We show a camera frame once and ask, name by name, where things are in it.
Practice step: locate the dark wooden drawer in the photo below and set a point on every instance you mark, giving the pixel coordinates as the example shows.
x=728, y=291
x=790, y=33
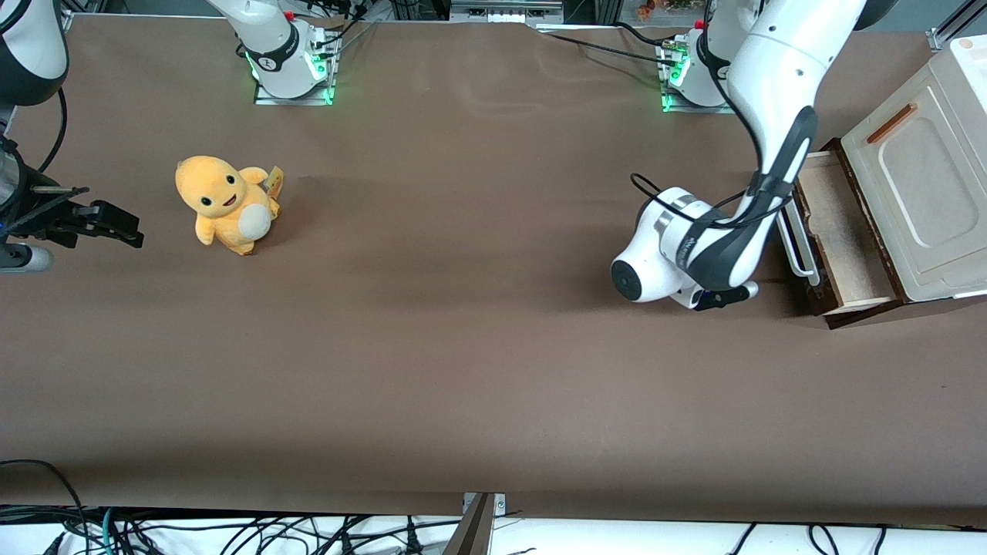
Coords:
x=848, y=231

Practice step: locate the silver corner bracket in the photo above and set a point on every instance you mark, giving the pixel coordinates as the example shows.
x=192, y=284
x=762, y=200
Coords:
x=497, y=502

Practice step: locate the yellow plush toy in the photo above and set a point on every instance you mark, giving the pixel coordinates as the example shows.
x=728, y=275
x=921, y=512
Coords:
x=224, y=200

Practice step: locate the silver metal frame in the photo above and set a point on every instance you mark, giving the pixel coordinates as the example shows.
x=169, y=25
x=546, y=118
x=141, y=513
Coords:
x=505, y=11

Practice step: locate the grey metal beam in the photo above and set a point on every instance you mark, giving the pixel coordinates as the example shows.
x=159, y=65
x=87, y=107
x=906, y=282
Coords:
x=470, y=536

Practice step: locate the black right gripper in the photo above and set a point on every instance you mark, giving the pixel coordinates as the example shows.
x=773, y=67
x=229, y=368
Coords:
x=37, y=208

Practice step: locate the aluminium profile bar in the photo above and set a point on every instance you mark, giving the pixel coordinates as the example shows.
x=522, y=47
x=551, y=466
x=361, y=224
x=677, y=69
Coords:
x=956, y=23

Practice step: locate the brown table cover sheet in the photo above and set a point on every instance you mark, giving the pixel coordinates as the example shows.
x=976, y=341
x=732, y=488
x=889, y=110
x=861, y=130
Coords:
x=493, y=308

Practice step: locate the white drawer cabinet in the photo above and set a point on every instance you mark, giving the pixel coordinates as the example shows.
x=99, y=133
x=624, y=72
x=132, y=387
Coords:
x=925, y=177

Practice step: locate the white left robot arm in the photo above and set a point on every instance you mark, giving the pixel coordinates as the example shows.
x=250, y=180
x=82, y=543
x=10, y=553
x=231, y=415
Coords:
x=779, y=69

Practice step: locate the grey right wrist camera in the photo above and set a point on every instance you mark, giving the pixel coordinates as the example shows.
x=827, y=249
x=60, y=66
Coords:
x=23, y=259

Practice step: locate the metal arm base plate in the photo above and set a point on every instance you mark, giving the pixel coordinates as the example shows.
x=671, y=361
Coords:
x=328, y=96
x=671, y=106

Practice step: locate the brown wooden strip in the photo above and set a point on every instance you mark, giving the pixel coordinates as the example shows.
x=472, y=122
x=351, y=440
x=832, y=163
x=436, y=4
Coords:
x=892, y=123

